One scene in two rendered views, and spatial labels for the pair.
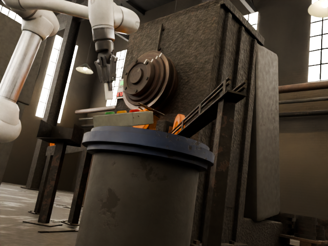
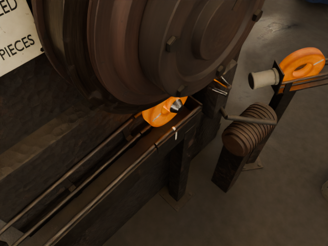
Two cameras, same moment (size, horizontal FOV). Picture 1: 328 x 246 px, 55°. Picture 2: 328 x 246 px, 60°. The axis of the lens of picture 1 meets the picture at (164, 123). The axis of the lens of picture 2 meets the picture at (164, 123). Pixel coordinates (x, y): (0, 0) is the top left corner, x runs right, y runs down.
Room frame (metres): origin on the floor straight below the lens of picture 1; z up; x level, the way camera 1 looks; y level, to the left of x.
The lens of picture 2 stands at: (2.22, 0.64, 1.41)
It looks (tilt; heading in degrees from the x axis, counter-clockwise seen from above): 56 degrees down; 272
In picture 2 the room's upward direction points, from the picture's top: straight up
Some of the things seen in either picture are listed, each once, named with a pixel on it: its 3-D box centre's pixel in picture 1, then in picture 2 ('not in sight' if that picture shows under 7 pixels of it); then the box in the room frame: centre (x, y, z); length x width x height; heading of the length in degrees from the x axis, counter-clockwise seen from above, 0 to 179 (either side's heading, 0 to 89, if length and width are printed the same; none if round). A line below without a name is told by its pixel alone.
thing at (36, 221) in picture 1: (52, 172); not in sight; (2.36, 0.75, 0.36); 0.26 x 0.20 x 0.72; 82
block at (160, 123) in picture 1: (163, 138); (212, 85); (2.08, -0.01, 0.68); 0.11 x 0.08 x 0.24; 137
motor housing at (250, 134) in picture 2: not in sight; (238, 153); (1.90, 0.02, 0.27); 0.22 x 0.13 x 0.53; 47
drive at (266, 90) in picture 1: (228, 146); not in sight; (3.09, -0.66, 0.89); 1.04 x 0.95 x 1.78; 137
